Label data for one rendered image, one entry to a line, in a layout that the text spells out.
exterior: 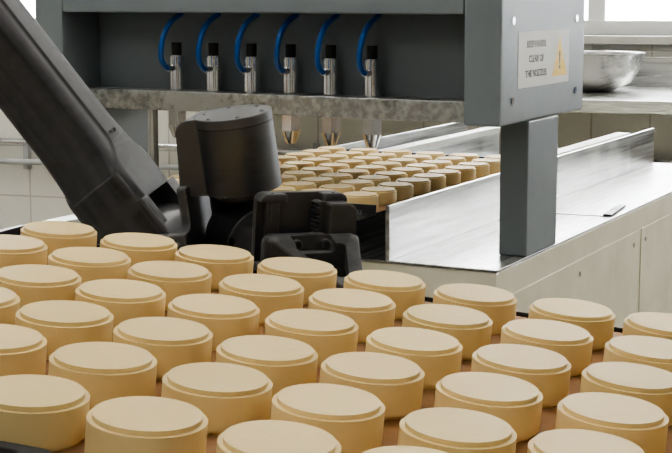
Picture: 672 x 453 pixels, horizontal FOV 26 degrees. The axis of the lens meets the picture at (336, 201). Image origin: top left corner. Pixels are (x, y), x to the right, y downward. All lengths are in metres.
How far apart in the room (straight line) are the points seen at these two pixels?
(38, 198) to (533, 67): 4.12
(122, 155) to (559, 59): 1.02
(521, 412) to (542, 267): 1.34
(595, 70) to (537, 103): 2.67
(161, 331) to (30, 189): 5.16
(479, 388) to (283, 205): 0.35
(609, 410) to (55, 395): 0.25
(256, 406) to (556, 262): 1.43
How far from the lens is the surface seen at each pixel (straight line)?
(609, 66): 4.61
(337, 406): 0.64
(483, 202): 2.19
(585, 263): 2.18
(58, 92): 1.09
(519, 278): 1.92
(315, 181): 2.06
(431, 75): 1.94
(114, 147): 1.09
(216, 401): 0.64
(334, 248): 0.98
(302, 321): 0.77
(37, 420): 0.62
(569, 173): 2.56
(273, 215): 0.99
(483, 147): 3.11
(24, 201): 5.91
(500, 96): 1.81
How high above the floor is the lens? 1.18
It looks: 8 degrees down
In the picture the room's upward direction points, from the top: straight up
